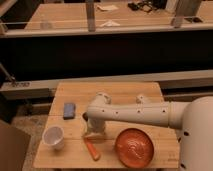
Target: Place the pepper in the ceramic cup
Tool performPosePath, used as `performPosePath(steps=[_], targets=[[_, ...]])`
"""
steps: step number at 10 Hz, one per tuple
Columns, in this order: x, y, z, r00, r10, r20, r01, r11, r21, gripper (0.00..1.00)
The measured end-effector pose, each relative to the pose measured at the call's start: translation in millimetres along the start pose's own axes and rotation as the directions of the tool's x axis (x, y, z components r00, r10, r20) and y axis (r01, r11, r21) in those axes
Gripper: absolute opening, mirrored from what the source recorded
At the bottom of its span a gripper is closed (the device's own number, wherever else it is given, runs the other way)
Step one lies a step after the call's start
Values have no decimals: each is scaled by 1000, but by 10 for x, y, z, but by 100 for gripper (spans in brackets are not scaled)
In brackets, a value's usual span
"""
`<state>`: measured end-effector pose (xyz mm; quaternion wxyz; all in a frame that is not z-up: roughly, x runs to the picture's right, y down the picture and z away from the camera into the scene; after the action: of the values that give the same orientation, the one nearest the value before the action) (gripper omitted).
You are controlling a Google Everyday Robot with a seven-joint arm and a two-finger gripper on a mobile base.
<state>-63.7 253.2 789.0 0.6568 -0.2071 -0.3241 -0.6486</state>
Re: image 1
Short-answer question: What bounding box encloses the orange ridged plate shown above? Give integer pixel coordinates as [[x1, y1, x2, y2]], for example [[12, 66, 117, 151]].
[[115, 128, 154, 168]]

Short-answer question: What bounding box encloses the folded white paper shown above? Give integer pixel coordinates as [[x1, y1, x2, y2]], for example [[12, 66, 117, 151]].
[[100, 20, 120, 27]]

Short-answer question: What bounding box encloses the blue sponge block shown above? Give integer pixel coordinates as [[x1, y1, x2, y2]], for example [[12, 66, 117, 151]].
[[63, 103, 76, 119]]

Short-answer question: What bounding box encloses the white ceramic cup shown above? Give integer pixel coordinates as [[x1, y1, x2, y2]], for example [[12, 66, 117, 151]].
[[42, 126, 64, 150]]

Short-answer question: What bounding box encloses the small black object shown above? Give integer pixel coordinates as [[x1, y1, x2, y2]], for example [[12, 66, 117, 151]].
[[82, 113, 88, 121]]

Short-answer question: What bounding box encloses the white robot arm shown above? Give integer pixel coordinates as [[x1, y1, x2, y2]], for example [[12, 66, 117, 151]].
[[86, 93, 213, 171]]

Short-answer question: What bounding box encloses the grey metal post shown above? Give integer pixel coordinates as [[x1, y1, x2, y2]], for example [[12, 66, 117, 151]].
[[171, 0, 202, 28], [85, 0, 96, 32]]

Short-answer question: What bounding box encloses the white paper sheet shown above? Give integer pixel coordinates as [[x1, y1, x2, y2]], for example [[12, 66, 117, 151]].
[[97, 5, 118, 11]]

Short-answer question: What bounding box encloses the cardboard box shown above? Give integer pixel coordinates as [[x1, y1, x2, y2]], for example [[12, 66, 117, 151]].
[[0, 120, 31, 171]]

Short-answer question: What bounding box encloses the black cable bundle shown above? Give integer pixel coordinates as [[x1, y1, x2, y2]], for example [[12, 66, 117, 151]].
[[127, 0, 161, 13]]

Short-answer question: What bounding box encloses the grey metal post right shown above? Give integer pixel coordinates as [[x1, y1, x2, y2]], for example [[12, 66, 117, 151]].
[[171, 0, 202, 28]]

